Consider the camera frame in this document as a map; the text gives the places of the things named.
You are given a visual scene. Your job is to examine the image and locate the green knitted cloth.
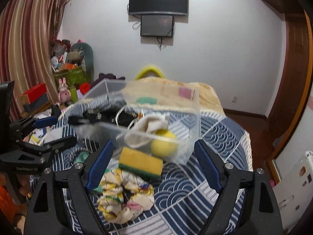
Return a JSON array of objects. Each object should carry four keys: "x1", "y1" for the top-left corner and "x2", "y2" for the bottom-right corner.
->
[{"x1": 72, "y1": 151, "x2": 89, "y2": 165}]

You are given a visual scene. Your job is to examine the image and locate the floral yellow white scrunchie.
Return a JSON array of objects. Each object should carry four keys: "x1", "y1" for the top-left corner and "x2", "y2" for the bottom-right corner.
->
[{"x1": 97, "y1": 168, "x2": 155, "y2": 224}]

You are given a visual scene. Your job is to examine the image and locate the white fluffy towel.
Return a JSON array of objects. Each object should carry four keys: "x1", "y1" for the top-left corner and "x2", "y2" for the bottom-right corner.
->
[{"x1": 124, "y1": 114, "x2": 170, "y2": 149}]

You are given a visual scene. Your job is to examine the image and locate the yellow green sponge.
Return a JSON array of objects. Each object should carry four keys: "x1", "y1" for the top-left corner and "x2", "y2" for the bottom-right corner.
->
[{"x1": 118, "y1": 147, "x2": 163, "y2": 180}]

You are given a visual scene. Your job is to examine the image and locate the red box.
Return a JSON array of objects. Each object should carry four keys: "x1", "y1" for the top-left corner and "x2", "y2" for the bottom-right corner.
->
[{"x1": 21, "y1": 83, "x2": 47, "y2": 105}]

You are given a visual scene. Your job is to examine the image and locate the white cabinet with stickers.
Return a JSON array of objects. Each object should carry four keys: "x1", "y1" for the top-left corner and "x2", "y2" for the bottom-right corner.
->
[{"x1": 272, "y1": 95, "x2": 313, "y2": 233}]

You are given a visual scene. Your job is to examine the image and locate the pink rabbit plush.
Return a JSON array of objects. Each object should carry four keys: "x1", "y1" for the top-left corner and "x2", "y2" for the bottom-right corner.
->
[{"x1": 58, "y1": 78, "x2": 71, "y2": 106}]

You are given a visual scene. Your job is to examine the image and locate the green storage crate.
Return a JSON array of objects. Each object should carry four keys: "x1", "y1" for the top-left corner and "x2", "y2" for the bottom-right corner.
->
[{"x1": 54, "y1": 66, "x2": 90, "y2": 88}]

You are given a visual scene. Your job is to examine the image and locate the black patterned cloth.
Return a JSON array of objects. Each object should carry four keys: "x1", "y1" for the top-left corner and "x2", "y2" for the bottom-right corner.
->
[{"x1": 68, "y1": 108, "x2": 142, "y2": 127}]

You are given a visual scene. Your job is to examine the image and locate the blue white patterned bedcover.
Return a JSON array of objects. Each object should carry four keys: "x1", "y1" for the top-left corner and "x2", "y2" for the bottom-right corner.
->
[{"x1": 43, "y1": 109, "x2": 253, "y2": 234}]

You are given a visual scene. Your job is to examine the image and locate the dark purple clothes pile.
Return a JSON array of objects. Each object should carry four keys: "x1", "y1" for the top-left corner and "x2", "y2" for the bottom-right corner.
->
[{"x1": 90, "y1": 73, "x2": 126, "y2": 88}]

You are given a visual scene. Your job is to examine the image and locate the grey green plush toy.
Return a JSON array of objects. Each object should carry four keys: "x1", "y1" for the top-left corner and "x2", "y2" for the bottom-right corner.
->
[{"x1": 66, "y1": 42, "x2": 94, "y2": 78}]

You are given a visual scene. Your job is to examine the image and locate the red striped curtain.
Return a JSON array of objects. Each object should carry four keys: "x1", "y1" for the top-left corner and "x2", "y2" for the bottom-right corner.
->
[{"x1": 1, "y1": 0, "x2": 66, "y2": 120}]

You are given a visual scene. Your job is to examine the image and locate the yellow foam ball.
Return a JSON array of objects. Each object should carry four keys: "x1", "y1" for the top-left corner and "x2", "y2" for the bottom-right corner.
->
[{"x1": 151, "y1": 129, "x2": 178, "y2": 158}]

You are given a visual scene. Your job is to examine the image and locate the clear plastic storage box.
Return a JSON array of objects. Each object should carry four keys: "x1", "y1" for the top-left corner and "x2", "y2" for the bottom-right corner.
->
[{"x1": 64, "y1": 78, "x2": 200, "y2": 165}]

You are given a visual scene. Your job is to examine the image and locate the yellow curved cushion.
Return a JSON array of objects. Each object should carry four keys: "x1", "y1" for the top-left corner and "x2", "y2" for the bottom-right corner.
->
[{"x1": 135, "y1": 64, "x2": 166, "y2": 80}]

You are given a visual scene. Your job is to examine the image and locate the beige fleece blanket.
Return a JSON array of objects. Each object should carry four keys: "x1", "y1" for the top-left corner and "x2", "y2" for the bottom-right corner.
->
[{"x1": 121, "y1": 78, "x2": 225, "y2": 116}]

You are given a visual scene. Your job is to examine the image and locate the white cable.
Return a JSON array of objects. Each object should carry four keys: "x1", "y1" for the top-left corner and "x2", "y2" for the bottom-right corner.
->
[{"x1": 115, "y1": 104, "x2": 140, "y2": 130}]

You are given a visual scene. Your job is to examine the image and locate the brown wooden door frame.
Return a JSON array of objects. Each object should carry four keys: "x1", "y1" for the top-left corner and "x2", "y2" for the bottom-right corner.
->
[{"x1": 267, "y1": 13, "x2": 312, "y2": 160}]

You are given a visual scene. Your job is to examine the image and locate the small wall monitor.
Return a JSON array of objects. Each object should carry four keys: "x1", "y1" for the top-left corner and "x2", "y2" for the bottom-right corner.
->
[{"x1": 140, "y1": 14, "x2": 174, "y2": 38}]

